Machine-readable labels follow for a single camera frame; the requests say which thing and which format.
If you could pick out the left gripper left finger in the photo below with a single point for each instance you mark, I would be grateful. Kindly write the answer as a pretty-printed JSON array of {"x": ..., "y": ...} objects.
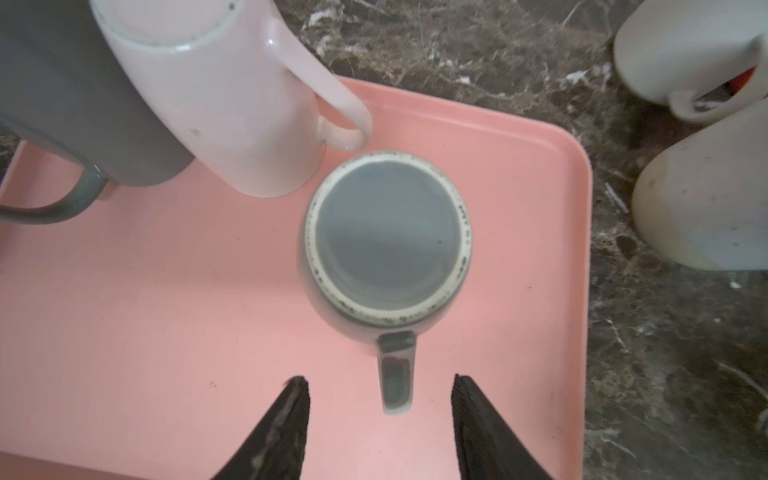
[{"x": 275, "y": 448}]

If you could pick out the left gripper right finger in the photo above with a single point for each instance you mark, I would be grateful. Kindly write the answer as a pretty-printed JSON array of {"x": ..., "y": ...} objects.
[{"x": 487, "y": 448}]

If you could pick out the cream speckled mug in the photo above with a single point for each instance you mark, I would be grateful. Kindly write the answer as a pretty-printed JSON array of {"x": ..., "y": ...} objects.
[{"x": 702, "y": 202}]

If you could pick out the white mug red inside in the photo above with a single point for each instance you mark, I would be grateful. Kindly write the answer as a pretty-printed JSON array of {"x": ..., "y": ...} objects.
[{"x": 673, "y": 52}]

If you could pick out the small grey mug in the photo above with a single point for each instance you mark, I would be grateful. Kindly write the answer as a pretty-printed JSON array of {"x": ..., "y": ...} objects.
[{"x": 384, "y": 248}]

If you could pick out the pale pink mug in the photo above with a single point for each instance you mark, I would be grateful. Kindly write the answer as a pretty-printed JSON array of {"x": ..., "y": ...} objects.
[{"x": 236, "y": 87}]

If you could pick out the tall dark grey mug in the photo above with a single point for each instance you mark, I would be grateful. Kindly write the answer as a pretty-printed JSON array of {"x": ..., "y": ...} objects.
[{"x": 63, "y": 90}]

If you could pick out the pink plastic tray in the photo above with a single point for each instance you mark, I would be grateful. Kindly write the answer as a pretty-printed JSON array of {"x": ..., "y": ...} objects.
[{"x": 149, "y": 335}]

